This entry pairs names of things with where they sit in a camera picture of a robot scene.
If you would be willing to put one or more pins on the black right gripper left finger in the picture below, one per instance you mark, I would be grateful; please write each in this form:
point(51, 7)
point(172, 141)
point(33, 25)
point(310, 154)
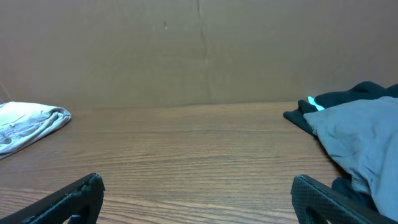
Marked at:
point(79, 202)

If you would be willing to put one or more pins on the beige shorts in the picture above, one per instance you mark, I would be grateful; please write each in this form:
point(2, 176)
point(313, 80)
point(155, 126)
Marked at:
point(22, 124)

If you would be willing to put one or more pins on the black garment in pile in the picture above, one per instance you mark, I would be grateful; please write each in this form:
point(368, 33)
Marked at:
point(362, 91)

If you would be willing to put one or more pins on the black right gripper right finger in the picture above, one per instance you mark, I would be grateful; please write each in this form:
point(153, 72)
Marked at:
point(315, 202)

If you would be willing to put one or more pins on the light blue garment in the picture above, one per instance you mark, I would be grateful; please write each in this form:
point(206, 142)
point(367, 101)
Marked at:
point(312, 101)

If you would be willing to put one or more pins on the grey garment on pile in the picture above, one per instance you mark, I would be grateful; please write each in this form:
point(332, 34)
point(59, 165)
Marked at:
point(361, 137)

